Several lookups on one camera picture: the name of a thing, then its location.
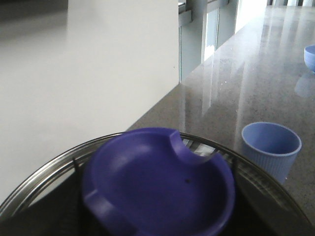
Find light blue bowl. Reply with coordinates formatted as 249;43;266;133
304;44;315;73

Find dark blue pot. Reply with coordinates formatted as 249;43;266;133
0;133;315;236

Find light blue ribbed cup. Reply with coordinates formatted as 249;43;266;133
241;122;302;184

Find dark blue pot lid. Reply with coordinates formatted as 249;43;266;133
82;128;235;236

